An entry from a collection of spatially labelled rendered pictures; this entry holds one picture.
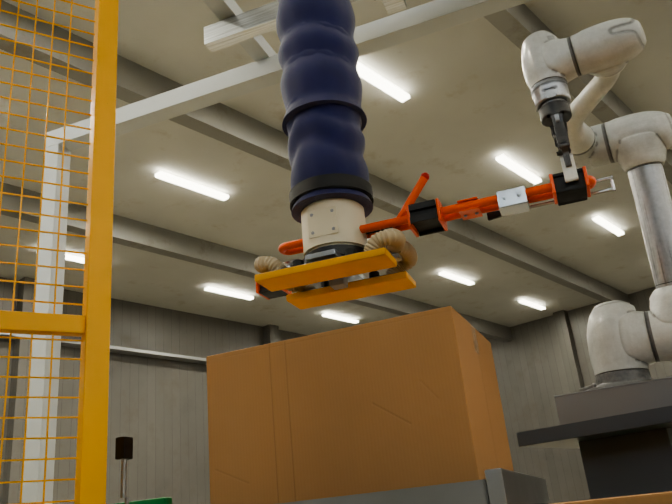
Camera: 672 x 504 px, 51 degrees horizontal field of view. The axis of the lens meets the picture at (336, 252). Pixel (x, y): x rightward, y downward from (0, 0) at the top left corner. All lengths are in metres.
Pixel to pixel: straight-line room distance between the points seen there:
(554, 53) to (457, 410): 0.93
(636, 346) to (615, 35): 0.90
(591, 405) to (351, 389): 0.85
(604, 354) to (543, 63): 0.89
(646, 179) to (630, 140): 0.13
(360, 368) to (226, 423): 0.34
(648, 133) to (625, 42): 0.53
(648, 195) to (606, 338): 0.45
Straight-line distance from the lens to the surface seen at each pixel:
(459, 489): 1.27
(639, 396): 2.09
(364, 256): 1.63
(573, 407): 2.15
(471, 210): 1.74
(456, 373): 1.44
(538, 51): 1.89
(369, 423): 1.49
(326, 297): 1.88
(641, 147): 2.33
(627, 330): 2.24
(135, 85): 7.76
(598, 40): 1.87
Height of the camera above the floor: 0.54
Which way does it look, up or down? 22 degrees up
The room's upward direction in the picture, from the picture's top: 6 degrees counter-clockwise
